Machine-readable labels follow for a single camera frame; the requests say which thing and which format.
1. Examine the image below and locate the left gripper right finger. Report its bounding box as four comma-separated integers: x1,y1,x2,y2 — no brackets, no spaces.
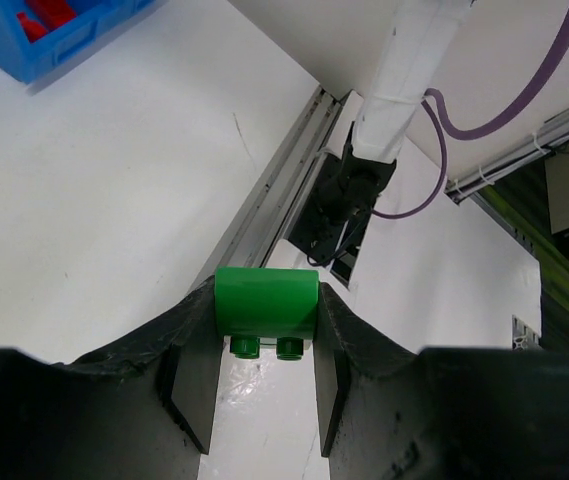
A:
313,284,569,479

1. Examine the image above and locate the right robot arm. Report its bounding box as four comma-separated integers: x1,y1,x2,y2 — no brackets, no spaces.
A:
297,1,471,267

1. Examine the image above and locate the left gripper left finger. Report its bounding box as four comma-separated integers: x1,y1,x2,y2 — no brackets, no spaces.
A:
0,280,222,479

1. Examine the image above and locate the aluminium frame rail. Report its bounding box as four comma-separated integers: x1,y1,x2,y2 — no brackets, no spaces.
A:
189,87,342,291

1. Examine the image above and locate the green brick top cluster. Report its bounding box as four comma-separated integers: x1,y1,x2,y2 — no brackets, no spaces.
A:
214,267,320,361

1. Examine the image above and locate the red curved long brick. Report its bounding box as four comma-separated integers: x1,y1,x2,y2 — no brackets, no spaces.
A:
16,0,77,43

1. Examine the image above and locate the blue divided bin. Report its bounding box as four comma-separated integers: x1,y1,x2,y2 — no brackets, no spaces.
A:
0,0,154,84

